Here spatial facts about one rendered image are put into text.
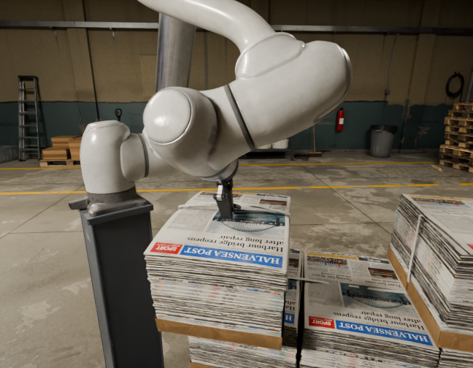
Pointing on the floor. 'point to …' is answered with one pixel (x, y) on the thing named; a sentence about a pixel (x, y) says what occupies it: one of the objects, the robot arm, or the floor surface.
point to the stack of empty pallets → (468, 127)
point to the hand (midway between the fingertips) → (237, 181)
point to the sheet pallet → (62, 151)
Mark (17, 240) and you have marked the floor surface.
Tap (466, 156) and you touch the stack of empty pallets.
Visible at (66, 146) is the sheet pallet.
